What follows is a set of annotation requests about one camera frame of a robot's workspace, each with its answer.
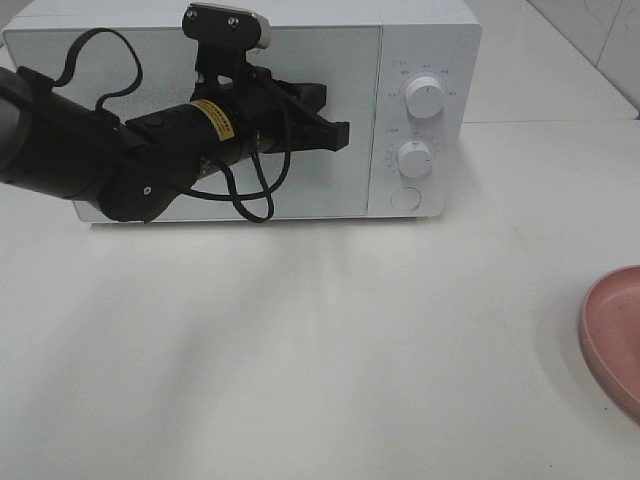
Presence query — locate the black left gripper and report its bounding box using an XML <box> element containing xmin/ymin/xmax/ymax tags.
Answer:
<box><xmin>189</xmin><ymin>47</ymin><xmax>349</xmax><ymax>160</ymax></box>

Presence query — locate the white timer knob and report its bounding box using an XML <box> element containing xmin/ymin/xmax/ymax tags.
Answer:
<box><xmin>397</xmin><ymin>140</ymin><xmax>435</xmax><ymax>179</ymax></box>

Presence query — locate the round door release button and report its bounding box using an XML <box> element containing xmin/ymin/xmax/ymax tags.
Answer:
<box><xmin>391</xmin><ymin>187</ymin><xmax>422</xmax><ymax>212</ymax></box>

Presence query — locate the white microwave door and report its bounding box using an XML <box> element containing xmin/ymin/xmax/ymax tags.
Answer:
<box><xmin>6</xmin><ymin>27</ymin><xmax>380</xmax><ymax>222</ymax></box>

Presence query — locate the pink round plate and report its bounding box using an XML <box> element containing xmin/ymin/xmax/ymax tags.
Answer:
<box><xmin>578</xmin><ymin>265</ymin><xmax>639</xmax><ymax>421</ymax></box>

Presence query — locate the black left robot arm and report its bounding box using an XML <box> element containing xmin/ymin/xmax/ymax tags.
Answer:
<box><xmin>1</xmin><ymin>52</ymin><xmax>350</xmax><ymax>223</ymax></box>

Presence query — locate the white microwave oven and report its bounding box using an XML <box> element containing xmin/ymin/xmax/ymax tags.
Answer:
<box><xmin>2</xmin><ymin>1</ymin><xmax>482</xmax><ymax>218</ymax></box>

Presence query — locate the upper white power knob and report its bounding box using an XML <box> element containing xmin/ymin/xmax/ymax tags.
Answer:
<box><xmin>404</xmin><ymin>72</ymin><xmax>446</xmax><ymax>119</ymax></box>

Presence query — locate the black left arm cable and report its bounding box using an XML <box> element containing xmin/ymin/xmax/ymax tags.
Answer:
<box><xmin>52</xmin><ymin>27</ymin><xmax>294</xmax><ymax>225</ymax></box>

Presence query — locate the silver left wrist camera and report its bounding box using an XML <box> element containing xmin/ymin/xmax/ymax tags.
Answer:
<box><xmin>181</xmin><ymin>2</ymin><xmax>271</xmax><ymax>51</ymax></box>

